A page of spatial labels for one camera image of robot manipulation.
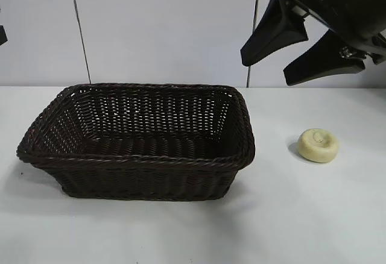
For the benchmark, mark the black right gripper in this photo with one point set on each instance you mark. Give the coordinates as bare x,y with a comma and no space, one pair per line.
349,1

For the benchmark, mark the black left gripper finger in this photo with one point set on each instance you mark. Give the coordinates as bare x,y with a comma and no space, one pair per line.
2,36

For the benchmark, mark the pale yellow round pastry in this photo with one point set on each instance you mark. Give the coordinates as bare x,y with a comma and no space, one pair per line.
316,149

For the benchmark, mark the dark brown wicker basket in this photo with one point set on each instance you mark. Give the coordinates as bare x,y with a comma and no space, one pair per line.
135,167

